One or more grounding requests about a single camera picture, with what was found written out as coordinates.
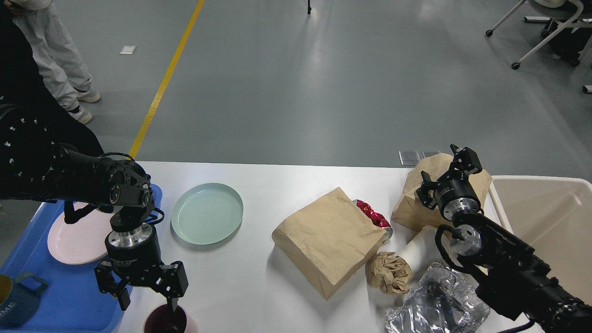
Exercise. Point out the beige plastic bin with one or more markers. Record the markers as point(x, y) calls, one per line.
point(554, 216)

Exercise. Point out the small brown paper bag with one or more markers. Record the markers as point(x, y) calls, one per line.
point(411, 213)

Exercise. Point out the silver floor socket plates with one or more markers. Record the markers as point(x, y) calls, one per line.
point(412, 157)

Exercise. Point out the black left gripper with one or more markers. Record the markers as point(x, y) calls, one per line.
point(136, 256)

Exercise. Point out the pink plate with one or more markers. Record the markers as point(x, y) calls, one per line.
point(82, 242)

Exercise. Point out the pink mug dark inside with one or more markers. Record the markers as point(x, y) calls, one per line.
point(163, 320)

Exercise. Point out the person in white clothes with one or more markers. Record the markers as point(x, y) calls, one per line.
point(64, 72)

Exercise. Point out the crushed red can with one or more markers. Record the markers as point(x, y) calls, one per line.
point(377, 219)

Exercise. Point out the white office chair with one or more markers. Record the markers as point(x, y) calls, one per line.
point(560, 16)

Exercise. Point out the person in black clothes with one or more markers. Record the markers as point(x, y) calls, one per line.
point(22, 84)

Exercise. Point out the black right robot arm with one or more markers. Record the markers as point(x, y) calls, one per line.
point(511, 279)

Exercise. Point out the white paper cup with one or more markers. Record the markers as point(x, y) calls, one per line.
point(421, 251)

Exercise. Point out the blue mug yellow inside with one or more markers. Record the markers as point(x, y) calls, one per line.
point(19, 303)

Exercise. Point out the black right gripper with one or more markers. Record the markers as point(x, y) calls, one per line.
point(455, 194)

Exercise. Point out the blue plastic tray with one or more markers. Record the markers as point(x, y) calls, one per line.
point(72, 303)

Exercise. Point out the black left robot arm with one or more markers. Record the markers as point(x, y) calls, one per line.
point(36, 166)

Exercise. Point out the large brown paper bag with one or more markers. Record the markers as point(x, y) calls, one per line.
point(328, 241)

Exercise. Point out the crumpled clear plastic bag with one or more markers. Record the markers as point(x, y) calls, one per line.
point(443, 301)

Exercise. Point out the crumpled brown paper ball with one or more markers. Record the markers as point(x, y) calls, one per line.
point(389, 272)

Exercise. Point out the green plate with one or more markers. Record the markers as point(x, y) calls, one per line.
point(207, 214)

